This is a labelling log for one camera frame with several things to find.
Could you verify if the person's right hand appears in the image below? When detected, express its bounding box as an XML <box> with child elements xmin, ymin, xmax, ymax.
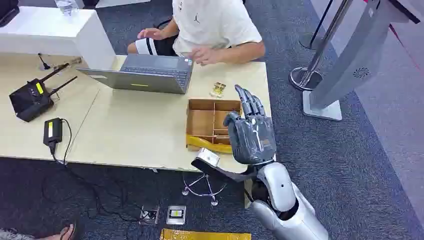
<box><xmin>137</xmin><ymin>27</ymin><xmax>167</xmax><ymax>41</ymax></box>

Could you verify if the person's left hand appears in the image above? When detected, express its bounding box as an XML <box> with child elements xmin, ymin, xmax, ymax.
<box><xmin>190</xmin><ymin>46</ymin><xmax>223</xmax><ymax>66</ymax></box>

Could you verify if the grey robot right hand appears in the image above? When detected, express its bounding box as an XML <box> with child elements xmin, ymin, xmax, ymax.
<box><xmin>223</xmin><ymin>84</ymin><xmax>278</xmax><ymax>166</ymax></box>

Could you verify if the person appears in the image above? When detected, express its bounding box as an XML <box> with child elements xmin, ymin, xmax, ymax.
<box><xmin>127</xmin><ymin>0</ymin><xmax>267</xmax><ymax>66</ymax></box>

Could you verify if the gold printed card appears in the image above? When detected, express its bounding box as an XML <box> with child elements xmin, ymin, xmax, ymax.
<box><xmin>209</xmin><ymin>81</ymin><xmax>227</xmax><ymax>99</ymax></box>

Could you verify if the grey laptop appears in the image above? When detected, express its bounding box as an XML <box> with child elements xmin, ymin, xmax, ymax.
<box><xmin>76</xmin><ymin>53</ymin><xmax>195</xmax><ymax>96</ymax></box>

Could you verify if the yellow plastic pouch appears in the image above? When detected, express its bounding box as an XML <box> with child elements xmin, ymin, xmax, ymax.
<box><xmin>185</xmin><ymin>134</ymin><xmax>234</xmax><ymax>155</ymax></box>

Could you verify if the wooden compartment box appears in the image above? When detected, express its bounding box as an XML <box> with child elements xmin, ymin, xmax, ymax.
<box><xmin>185</xmin><ymin>98</ymin><xmax>245</xmax><ymax>154</ymax></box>

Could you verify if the chrome chair base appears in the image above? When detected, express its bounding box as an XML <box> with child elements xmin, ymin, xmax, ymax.
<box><xmin>181</xmin><ymin>171</ymin><xmax>228</xmax><ymax>207</ymax></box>

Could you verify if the clear water bottle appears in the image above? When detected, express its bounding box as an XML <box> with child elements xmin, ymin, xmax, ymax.
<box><xmin>54</xmin><ymin>0</ymin><xmax>80</xmax><ymax>17</ymax></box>

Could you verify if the white cabinet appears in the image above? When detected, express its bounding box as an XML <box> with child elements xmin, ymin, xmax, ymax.
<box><xmin>0</xmin><ymin>5</ymin><xmax>117</xmax><ymax>71</ymax></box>

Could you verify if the yellow padded envelope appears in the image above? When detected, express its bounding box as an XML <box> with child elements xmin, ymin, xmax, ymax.
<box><xmin>160</xmin><ymin>228</ymin><xmax>253</xmax><ymax>240</ymax></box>

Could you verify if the closed floor socket box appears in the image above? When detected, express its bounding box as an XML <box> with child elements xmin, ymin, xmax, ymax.
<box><xmin>165</xmin><ymin>204</ymin><xmax>187</xmax><ymax>226</ymax></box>

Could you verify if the small black antenna stand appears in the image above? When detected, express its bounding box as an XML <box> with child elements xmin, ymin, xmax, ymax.
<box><xmin>37</xmin><ymin>52</ymin><xmax>52</xmax><ymax>71</ymax></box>

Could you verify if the open floor socket box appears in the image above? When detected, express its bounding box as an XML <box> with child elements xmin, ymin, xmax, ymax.
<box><xmin>138</xmin><ymin>203</ymin><xmax>161</xmax><ymax>226</ymax></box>

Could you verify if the grey kiosk stand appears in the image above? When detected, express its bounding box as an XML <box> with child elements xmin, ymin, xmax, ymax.
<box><xmin>301</xmin><ymin>0</ymin><xmax>422</xmax><ymax>122</ymax></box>

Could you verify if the black radio unit with antennas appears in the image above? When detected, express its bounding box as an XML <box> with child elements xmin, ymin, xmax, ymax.
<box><xmin>8</xmin><ymin>62</ymin><xmax>79</xmax><ymax>123</ymax></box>

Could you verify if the black power adapter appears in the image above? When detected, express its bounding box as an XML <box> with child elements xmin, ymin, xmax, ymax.
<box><xmin>42</xmin><ymin>117</ymin><xmax>64</xmax><ymax>147</ymax></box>

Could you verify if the black case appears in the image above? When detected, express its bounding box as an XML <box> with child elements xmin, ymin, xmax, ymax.
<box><xmin>0</xmin><ymin>0</ymin><xmax>20</xmax><ymax>28</ymax></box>

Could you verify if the person's foot with sandal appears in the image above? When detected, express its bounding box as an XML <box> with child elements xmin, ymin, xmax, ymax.
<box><xmin>0</xmin><ymin>222</ymin><xmax>80</xmax><ymax>240</ymax></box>

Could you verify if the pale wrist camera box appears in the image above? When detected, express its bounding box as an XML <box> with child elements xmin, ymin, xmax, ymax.
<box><xmin>196</xmin><ymin>147</ymin><xmax>222</xmax><ymax>169</ymax></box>

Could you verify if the chrome stanchion post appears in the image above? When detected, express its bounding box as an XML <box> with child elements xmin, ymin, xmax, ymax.
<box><xmin>288</xmin><ymin>0</ymin><xmax>353</xmax><ymax>92</ymax></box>

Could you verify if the black stanchion post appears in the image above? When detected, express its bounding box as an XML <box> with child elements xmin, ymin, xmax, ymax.
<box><xmin>298</xmin><ymin>0</ymin><xmax>335</xmax><ymax>51</ymax></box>

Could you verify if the black power cable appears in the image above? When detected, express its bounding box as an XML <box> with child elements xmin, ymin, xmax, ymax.
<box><xmin>48</xmin><ymin>118</ymin><xmax>157</xmax><ymax>223</ymax></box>

